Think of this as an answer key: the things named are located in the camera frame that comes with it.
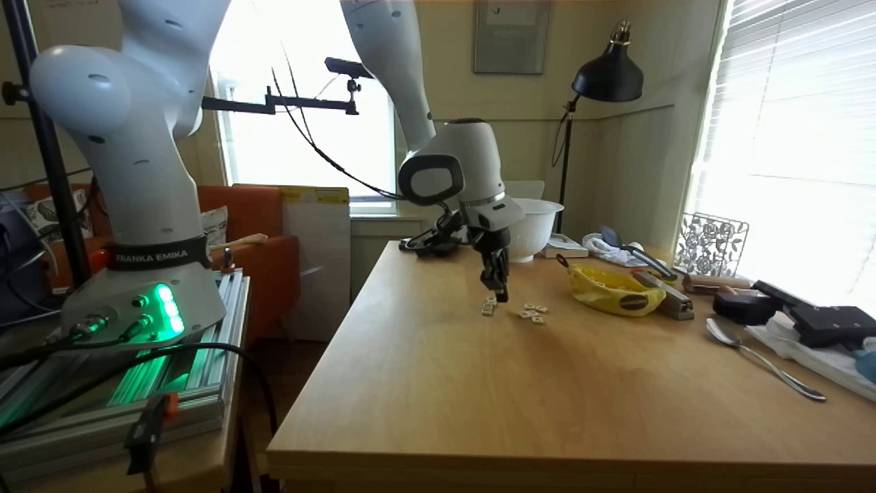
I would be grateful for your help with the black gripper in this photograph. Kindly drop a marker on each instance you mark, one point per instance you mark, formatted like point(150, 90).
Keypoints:
point(490, 245)

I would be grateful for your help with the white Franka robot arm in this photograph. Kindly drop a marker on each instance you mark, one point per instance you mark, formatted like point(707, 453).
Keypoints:
point(137, 156)

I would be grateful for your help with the white letter F tile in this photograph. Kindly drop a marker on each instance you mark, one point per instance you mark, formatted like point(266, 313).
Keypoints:
point(542, 312)

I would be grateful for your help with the large white plastic bowl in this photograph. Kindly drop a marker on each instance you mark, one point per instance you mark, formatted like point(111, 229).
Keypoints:
point(538, 234)

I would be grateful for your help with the large black remote control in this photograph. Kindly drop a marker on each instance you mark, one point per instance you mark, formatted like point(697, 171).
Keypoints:
point(429, 247)

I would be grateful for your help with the small black remote control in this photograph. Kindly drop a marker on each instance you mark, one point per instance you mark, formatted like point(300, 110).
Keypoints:
point(406, 245)

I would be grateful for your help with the white gray cloth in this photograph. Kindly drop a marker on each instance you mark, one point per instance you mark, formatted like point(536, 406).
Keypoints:
point(605, 247)

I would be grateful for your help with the yellow plastic bowl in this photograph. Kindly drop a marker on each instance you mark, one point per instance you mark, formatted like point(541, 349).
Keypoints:
point(618, 292)

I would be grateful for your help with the dark long tool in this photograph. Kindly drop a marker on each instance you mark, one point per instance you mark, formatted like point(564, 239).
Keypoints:
point(653, 261)

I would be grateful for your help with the white board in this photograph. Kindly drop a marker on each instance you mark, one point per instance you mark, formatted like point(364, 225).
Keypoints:
point(319, 265)

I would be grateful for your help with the gray metal block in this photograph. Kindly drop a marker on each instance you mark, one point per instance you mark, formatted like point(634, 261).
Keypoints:
point(675, 303)

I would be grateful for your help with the brown wooden block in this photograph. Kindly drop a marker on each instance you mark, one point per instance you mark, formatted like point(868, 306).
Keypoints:
point(701, 286)

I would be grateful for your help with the QR code marker card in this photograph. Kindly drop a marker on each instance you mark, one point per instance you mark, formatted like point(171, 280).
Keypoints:
point(713, 245)

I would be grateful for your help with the black desk lamp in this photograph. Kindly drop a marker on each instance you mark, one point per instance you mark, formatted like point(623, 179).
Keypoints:
point(605, 77)

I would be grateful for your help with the black round-bodied tool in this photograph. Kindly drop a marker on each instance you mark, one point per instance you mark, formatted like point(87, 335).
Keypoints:
point(742, 309)

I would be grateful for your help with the orange box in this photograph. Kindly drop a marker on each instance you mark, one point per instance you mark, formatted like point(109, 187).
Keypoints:
point(247, 257)

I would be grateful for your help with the metal spoon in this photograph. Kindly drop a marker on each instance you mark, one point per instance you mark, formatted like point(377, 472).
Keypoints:
point(767, 360)

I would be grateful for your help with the bright window pane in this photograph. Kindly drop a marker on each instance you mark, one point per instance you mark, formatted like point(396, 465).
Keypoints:
point(247, 147)

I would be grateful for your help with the white window blinds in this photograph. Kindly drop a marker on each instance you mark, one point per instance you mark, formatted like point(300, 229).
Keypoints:
point(796, 139)

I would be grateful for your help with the white flat tray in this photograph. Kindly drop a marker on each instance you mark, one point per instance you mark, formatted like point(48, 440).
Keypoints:
point(822, 360)

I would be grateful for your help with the black boxy device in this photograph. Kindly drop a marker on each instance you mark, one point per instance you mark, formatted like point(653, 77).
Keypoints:
point(830, 328)

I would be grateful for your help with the black orange clamp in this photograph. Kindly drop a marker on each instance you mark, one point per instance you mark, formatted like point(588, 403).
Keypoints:
point(151, 429)

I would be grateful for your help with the teal object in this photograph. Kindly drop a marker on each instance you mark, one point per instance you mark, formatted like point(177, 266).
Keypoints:
point(867, 366)

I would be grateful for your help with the aluminium robot mounting platform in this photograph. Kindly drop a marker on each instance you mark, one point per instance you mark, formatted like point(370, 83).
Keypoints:
point(91, 420)

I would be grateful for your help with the black device beside platform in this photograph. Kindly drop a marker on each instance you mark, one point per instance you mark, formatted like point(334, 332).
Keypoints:
point(24, 265)

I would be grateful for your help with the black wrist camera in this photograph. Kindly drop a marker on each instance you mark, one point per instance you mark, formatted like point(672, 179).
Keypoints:
point(452, 224)

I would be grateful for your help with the gray wall panel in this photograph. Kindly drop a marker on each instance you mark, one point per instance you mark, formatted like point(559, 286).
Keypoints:
point(511, 38)

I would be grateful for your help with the black bar camera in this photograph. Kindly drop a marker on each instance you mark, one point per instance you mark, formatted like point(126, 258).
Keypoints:
point(352, 66)

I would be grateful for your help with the black horizontal camera rod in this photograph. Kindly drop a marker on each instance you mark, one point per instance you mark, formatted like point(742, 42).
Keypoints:
point(275, 105)

